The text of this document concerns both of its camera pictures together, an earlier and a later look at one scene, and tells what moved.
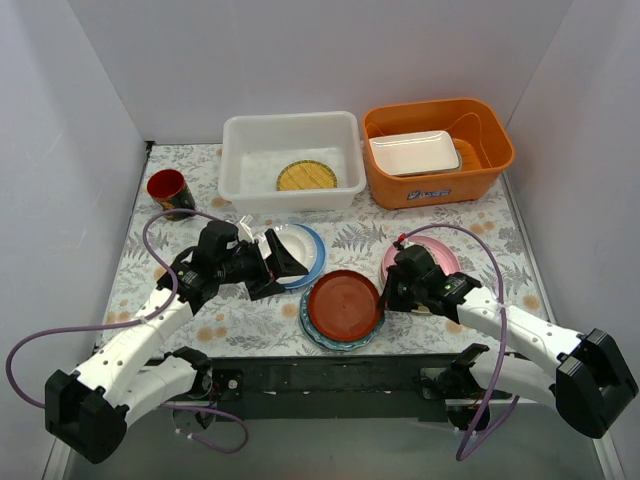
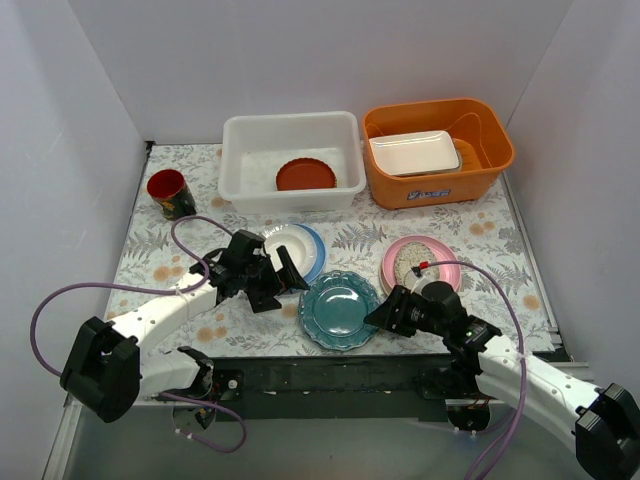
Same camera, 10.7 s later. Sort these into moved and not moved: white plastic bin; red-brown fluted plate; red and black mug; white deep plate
Moved: red-brown fluted plate
Not moved: white deep plate; red and black mug; white plastic bin
